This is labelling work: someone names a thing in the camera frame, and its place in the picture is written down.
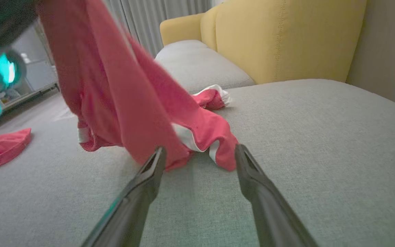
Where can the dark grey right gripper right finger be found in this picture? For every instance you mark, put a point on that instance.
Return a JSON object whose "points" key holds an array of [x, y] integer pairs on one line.
{"points": [[269, 206]]}

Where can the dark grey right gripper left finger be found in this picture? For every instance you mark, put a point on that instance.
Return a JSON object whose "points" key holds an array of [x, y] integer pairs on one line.
{"points": [[132, 206]]}

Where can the red jersey with white sleeves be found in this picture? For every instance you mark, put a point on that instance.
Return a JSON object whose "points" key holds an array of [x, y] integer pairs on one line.
{"points": [[115, 85]]}

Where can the small toy in cabinet shelf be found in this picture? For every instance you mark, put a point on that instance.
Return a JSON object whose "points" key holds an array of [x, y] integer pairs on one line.
{"points": [[10, 95]]}

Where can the white TV cabinet mint drawers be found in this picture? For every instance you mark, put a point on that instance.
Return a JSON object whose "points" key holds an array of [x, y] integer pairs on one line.
{"points": [[38, 68]]}

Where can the large grey sofa seat cushion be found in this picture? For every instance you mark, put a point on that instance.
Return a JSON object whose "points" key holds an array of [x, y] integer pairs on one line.
{"points": [[321, 154]]}

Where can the small grey sofa seat cushion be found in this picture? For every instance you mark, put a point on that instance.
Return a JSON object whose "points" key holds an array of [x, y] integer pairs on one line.
{"points": [[201, 65]]}

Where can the grey pleated curtain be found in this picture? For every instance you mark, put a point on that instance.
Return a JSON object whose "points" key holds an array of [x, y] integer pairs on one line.
{"points": [[156, 20]]}

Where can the yellow sofa backrest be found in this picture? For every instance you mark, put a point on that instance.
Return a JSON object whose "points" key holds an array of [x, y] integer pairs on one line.
{"points": [[286, 41]]}

